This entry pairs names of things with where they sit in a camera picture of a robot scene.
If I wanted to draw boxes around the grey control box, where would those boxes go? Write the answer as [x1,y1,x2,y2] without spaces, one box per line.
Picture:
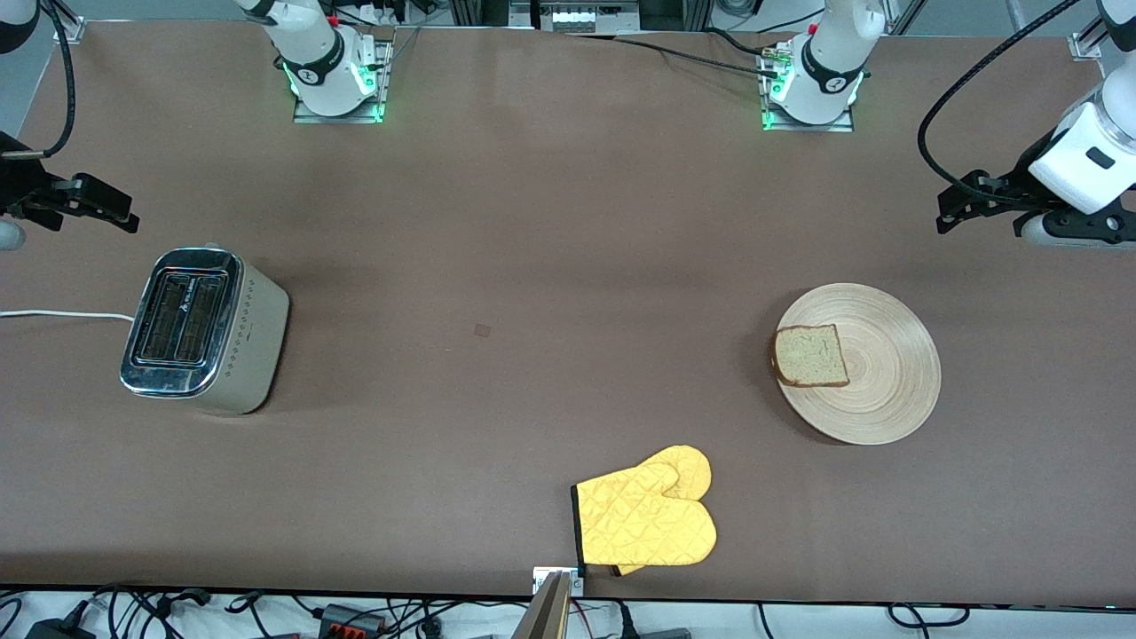
[510,0,642,34]

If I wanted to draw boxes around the silver two-slot toaster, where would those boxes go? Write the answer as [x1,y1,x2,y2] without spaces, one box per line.
[120,242,291,416]

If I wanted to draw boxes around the black looped floor cable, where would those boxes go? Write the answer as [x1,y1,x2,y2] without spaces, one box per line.
[887,603,970,629]

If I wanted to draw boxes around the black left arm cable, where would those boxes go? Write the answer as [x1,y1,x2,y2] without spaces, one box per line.
[916,0,1084,209]

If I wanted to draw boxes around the black orange terminal block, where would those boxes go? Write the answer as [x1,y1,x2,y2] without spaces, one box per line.
[318,603,389,637]

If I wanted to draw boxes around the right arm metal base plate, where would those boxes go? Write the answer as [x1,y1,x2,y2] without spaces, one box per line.
[292,35,393,125]

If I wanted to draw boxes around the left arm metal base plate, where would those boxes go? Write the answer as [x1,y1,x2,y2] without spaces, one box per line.
[760,40,856,134]

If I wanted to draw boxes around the aluminium camera mount profile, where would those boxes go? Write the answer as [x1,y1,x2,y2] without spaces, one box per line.
[510,571,572,639]

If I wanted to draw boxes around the white toaster power cable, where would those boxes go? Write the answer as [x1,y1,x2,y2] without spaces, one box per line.
[0,309,136,323]

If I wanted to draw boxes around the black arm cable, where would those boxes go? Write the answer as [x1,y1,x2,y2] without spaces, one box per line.
[0,0,79,162]
[916,0,1084,209]

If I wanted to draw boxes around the thin black table cable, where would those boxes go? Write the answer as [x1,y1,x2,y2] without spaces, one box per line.
[568,32,793,79]

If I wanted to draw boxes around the round wooden plate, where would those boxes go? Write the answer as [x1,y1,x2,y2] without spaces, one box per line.
[775,283,942,446]

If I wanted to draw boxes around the slice of bread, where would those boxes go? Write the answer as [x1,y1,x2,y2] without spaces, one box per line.
[773,324,851,389]

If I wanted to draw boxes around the small metal mounting bracket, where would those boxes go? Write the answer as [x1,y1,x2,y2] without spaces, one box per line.
[532,566,587,597]

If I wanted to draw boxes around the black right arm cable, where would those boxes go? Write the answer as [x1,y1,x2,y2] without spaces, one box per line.
[0,0,79,162]

